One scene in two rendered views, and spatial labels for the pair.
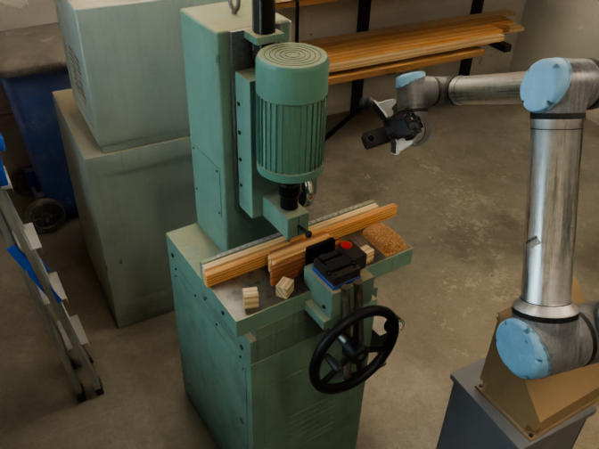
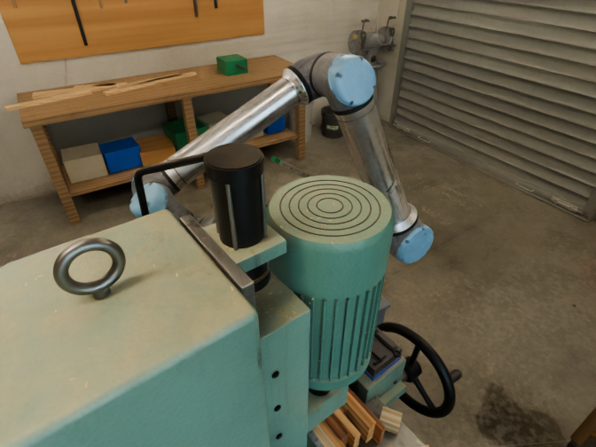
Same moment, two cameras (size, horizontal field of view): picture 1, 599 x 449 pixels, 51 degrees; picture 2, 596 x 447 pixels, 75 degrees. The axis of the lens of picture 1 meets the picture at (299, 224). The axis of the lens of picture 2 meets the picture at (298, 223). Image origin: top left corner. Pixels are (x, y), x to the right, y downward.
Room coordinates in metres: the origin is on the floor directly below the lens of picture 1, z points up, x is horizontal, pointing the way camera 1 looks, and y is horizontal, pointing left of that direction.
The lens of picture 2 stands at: (1.49, 0.46, 1.80)
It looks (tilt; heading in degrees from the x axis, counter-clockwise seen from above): 36 degrees down; 267
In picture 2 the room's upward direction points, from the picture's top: straight up
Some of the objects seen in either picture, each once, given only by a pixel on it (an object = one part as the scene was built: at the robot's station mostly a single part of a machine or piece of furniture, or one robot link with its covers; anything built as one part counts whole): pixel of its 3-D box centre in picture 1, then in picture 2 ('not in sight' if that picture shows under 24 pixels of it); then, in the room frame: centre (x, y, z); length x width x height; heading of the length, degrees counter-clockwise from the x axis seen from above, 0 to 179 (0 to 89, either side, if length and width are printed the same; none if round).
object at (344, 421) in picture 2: (299, 252); (325, 405); (1.40, 0.00, 0.93); 0.20 x 0.02 x 0.06; 124
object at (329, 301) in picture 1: (338, 283); (364, 364); (1.29, -0.11, 0.92); 0.15 x 0.13 x 0.09; 124
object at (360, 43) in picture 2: not in sight; (367, 74); (0.48, -3.90, 0.57); 0.47 x 0.37 x 1.14; 29
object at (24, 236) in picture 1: (32, 276); not in sight; (1.65, 0.93, 0.58); 0.27 x 0.25 x 1.16; 121
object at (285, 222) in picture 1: (285, 216); (310, 401); (1.44, 0.04, 1.03); 0.14 x 0.07 x 0.09; 34
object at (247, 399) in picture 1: (266, 355); not in sight; (1.52, 0.10, 0.36); 0.58 x 0.45 x 0.71; 34
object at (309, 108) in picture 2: not in sight; (300, 117); (1.24, -3.55, 0.24); 0.31 x 0.29 x 0.47; 29
